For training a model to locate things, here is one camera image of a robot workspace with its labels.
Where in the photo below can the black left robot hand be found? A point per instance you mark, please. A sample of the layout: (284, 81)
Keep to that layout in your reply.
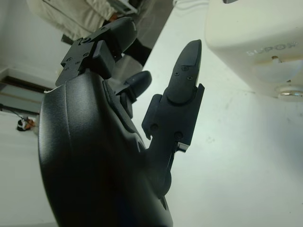
(94, 153)

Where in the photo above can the person in cream jacket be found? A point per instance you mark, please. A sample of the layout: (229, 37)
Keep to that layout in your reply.
(71, 16)

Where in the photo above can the cream white two-slot toaster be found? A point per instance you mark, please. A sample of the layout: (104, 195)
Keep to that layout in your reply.
(255, 30)

